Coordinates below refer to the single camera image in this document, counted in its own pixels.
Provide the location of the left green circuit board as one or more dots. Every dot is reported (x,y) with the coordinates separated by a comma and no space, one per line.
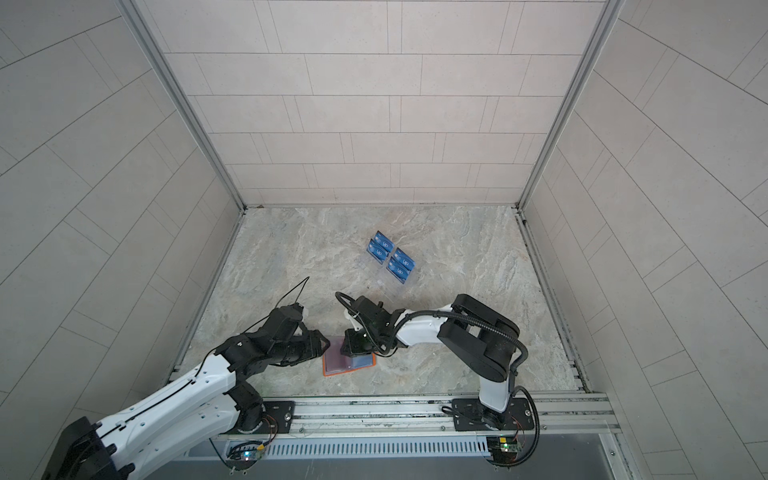
(243,456)

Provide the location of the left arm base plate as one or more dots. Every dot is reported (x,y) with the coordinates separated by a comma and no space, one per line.
(270,417)

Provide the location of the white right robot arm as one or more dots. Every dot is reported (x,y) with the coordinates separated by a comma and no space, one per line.
(484,339)

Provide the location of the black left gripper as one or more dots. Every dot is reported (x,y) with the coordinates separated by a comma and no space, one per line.
(313,347)

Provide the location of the green circuit board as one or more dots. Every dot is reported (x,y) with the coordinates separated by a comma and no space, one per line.
(504,452)
(243,456)

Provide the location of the orange card holder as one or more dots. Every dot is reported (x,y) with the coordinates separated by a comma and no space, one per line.
(361,362)

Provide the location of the aluminium corner post left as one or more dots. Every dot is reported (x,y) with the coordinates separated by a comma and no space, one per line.
(141,32)

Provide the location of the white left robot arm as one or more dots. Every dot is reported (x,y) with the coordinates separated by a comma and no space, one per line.
(213,398)

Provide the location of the aluminium corner post right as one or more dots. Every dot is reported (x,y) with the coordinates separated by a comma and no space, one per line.
(599,36)

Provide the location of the aluminium corner post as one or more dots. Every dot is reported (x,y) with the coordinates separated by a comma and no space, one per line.
(599,36)
(141,32)

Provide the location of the card stack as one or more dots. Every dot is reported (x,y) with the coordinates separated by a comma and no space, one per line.
(400,266)
(380,248)

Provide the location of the right card stack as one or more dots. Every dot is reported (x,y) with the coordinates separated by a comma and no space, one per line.
(400,266)

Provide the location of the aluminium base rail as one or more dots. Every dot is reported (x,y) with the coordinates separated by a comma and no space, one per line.
(555,412)

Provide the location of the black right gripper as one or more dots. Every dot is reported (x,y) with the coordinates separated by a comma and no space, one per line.
(351,347)

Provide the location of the right green circuit board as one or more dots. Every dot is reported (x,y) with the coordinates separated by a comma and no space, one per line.
(504,452)

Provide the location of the left card stack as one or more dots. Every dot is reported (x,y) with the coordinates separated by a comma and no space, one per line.
(380,248)

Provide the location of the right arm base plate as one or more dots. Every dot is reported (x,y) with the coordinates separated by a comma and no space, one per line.
(469,415)

